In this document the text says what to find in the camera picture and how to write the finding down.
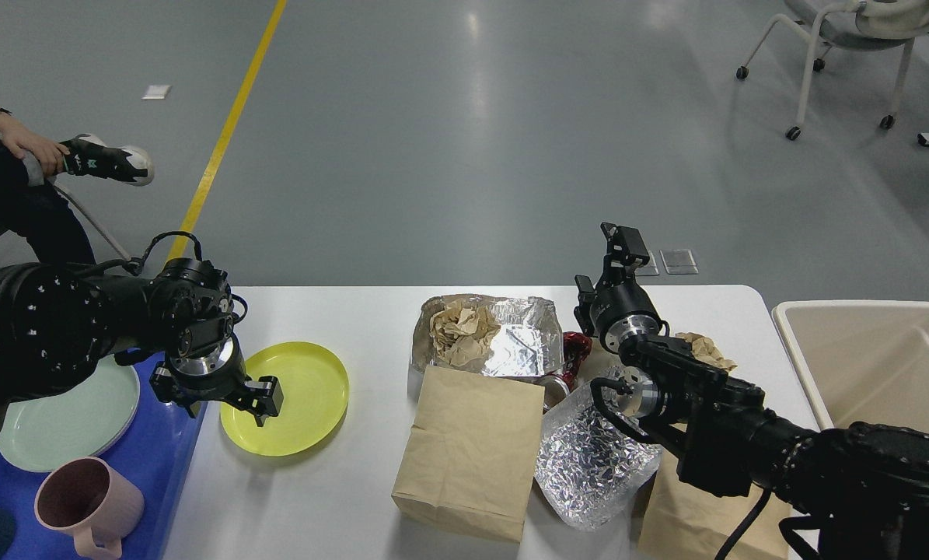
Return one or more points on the brown paper bag left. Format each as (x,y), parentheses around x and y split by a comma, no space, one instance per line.
(469,462)

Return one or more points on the seated person in black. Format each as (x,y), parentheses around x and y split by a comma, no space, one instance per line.
(32,209)

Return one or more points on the pink mug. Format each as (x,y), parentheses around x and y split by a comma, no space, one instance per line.
(93,504)

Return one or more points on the crumpled brown paper in tray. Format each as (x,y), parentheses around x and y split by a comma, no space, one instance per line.
(463,332)

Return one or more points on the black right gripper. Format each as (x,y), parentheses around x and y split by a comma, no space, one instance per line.
(620,310)

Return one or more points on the blue plastic tray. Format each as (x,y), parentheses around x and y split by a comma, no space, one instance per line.
(154,454)

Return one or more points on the foil tray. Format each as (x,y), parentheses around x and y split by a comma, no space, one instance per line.
(529,344)

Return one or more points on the crushed red can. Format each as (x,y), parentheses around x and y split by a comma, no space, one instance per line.
(561,383)

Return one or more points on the white office chair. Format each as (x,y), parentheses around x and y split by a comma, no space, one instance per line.
(860,26)

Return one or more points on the grey chair with wheels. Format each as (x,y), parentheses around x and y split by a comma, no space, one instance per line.
(91,219)

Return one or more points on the brown paper bag right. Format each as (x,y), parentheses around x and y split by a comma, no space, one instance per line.
(683,522)

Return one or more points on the beige waste bin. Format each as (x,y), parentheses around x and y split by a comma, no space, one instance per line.
(860,360)

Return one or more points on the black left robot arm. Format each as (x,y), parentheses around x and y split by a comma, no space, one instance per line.
(58,321)

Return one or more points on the crumpled brown paper ball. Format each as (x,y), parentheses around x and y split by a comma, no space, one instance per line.
(705,350)

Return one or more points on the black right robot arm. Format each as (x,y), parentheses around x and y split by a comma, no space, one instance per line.
(860,492)

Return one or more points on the yellow plastic plate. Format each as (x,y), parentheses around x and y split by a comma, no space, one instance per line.
(316,391)

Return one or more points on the brown paper bag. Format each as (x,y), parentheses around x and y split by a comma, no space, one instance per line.
(469,462)
(683,522)

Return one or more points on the pale green plate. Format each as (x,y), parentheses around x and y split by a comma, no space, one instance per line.
(43,434)

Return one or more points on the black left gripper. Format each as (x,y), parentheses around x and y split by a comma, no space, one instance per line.
(217,376)

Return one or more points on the person's hand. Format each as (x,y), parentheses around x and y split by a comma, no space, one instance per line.
(21,141)

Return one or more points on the crumpled foil container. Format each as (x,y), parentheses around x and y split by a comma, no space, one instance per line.
(588,470)

